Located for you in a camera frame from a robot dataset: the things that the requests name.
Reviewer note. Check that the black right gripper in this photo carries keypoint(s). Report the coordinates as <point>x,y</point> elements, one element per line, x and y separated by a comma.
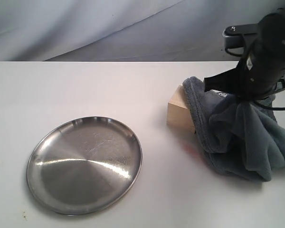
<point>263,64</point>

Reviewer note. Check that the grey fleece towel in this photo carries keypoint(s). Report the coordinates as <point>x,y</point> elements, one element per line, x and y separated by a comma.
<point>237,137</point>

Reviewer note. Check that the light wooden cube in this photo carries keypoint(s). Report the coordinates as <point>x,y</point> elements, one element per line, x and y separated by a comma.
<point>178,111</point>

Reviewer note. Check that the round stainless steel plate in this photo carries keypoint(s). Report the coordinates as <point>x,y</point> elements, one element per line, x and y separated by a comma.
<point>84,166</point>

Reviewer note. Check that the white backdrop cloth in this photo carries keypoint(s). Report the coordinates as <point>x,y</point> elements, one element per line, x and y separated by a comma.
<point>123,30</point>

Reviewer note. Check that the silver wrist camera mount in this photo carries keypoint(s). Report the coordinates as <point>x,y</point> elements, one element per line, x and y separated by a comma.
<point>238,38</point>

